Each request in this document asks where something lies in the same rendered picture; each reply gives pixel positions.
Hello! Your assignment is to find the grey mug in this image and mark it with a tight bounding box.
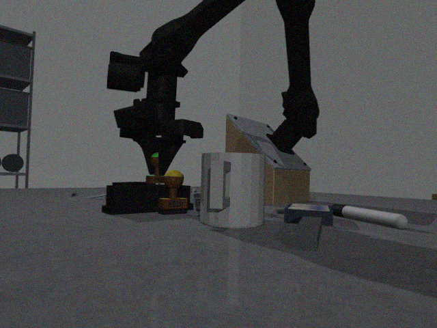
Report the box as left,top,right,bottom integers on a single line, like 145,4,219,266
200,152,266,228

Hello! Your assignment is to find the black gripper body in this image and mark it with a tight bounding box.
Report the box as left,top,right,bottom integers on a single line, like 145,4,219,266
119,92,203,140

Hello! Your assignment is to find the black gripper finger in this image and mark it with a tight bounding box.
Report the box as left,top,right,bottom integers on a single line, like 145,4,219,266
132,138,158,175
154,137,186,176

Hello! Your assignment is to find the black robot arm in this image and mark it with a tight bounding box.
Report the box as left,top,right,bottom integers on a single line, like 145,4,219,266
107,0,320,155

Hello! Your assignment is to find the rubber stamp with yellow knob handle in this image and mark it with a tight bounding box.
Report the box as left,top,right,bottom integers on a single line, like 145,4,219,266
158,169,188,215

